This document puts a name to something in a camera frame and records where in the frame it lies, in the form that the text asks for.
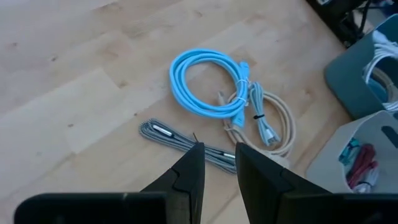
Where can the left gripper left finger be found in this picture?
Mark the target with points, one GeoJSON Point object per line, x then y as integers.
{"type": "Point", "coordinates": [186, 186]}

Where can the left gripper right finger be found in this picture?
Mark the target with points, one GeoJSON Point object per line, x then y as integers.
{"type": "Point", "coordinates": [264, 193]}

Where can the white plastic bin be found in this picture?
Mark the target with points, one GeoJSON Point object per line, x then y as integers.
{"type": "Point", "coordinates": [326, 168]}

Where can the grey plastic bin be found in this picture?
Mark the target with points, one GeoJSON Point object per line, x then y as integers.
{"type": "Point", "coordinates": [345, 81]}

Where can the black table frame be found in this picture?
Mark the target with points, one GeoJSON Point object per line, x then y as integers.
{"type": "Point", "coordinates": [329, 15]}

